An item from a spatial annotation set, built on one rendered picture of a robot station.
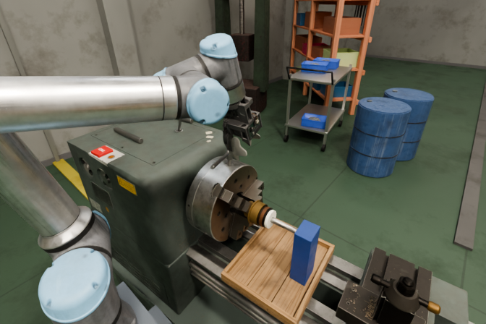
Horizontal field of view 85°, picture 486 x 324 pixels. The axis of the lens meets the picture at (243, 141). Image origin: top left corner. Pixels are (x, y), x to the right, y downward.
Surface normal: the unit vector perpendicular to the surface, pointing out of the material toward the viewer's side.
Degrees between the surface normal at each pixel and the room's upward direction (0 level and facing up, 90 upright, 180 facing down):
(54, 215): 84
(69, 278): 8
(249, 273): 0
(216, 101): 90
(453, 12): 90
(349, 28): 90
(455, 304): 0
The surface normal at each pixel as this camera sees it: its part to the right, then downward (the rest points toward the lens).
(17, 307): -0.01, -0.88
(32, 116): 0.44, 0.53
